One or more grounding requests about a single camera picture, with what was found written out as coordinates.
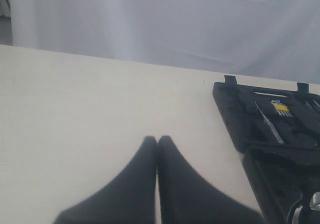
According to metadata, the clear test pen screwdriver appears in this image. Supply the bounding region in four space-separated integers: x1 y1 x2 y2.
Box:
254 101 285 144

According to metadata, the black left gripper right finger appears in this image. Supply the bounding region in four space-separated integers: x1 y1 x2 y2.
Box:
157 135 264 224

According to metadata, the steel claw hammer black handle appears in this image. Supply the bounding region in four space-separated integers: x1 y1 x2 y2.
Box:
287 204 310 224

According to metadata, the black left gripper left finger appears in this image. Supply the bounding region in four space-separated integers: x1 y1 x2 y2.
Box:
55 136 157 224

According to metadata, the black plastic tool case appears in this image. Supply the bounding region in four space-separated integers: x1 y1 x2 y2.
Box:
212 75 320 224

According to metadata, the yellow hex key set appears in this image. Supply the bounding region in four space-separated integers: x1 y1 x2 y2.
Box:
271 100 293 118

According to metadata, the middle yellow black screwdriver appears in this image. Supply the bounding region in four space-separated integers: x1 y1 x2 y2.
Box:
305 101 320 114

